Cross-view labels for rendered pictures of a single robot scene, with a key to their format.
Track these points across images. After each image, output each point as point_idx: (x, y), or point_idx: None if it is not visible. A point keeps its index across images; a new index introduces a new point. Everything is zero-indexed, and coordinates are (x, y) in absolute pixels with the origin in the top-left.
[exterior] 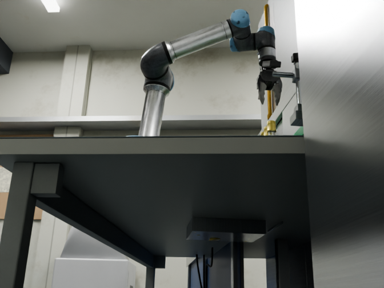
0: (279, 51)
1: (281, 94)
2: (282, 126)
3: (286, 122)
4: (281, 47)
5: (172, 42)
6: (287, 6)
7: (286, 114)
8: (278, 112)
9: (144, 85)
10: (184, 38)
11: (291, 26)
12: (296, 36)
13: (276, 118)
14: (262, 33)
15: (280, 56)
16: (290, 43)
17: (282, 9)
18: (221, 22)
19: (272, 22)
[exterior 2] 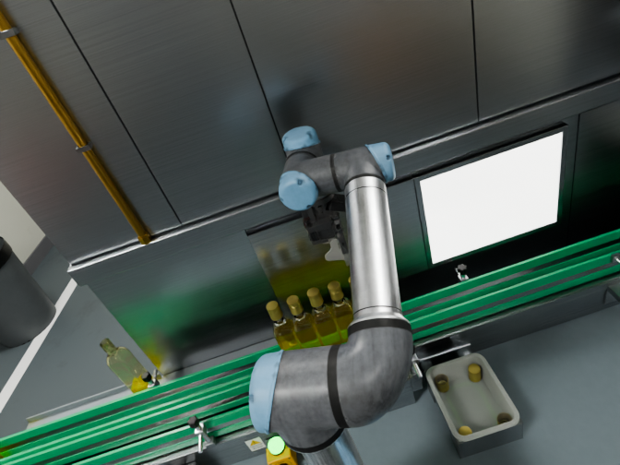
0: (148, 113)
1: (195, 199)
2: (215, 249)
3: (276, 250)
4: (164, 108)
5: (399, 304)
6: (187, 17)
7: (270, 239)
8: (215, 233)
9: (329, 442)
10: (396, 275)
11: (231, 77)
12: (268, 108)
13: (204, 243)
14: (318, 149)
15: (166, 126)
16: (228, 113)
17: (136, 6)
18: (379, 187)
19: (40, 11)
